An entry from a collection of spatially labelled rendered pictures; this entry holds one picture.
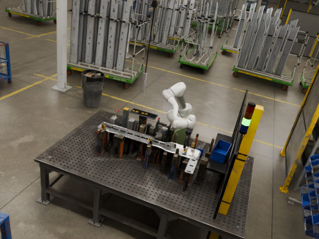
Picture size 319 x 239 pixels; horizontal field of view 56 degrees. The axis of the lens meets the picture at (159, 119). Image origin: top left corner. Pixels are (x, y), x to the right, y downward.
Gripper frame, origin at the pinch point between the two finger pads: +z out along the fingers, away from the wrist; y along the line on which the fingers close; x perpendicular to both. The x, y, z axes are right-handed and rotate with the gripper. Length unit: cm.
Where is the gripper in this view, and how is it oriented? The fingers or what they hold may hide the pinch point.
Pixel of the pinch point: (185, 144)
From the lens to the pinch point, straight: 372.2
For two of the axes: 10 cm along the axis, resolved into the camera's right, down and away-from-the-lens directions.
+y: -3.1, 4.2, -8.5
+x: 9.4, 2.8, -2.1
